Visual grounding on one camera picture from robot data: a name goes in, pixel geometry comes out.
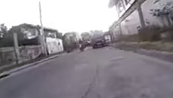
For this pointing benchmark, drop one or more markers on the person on motorcycle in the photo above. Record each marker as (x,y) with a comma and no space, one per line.
(81,45)

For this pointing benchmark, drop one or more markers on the dark vehicle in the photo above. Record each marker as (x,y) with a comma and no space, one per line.
(98,40)

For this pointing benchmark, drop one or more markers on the grey asphalt road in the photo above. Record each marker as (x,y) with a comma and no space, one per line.
(80,83)

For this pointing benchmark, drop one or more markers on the utility pole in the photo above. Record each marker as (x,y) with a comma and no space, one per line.
(42,28)

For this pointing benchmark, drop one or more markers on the house with dark roof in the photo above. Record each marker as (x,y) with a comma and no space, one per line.
(29,32)

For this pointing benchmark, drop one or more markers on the roadside verge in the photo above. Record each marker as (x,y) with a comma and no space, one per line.
(162,47)

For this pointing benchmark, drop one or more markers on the bare small tree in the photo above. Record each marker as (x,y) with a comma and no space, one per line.
(166,13)

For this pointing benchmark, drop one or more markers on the grey wall with pillars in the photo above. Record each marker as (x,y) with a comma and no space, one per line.
(4,55)

